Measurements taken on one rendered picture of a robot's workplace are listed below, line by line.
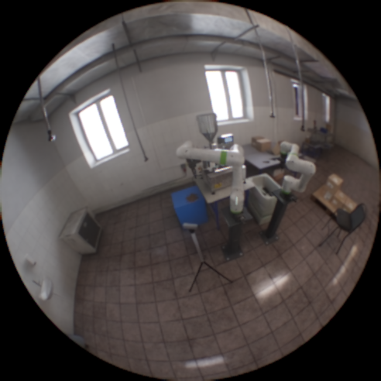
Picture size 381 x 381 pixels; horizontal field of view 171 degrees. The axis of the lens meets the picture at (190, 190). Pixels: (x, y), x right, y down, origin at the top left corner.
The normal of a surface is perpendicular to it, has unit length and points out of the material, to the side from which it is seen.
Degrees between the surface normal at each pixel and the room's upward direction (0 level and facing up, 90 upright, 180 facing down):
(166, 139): 90
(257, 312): 0
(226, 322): 0
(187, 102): 90
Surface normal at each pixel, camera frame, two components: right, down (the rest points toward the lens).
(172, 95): 0.25, 0.54
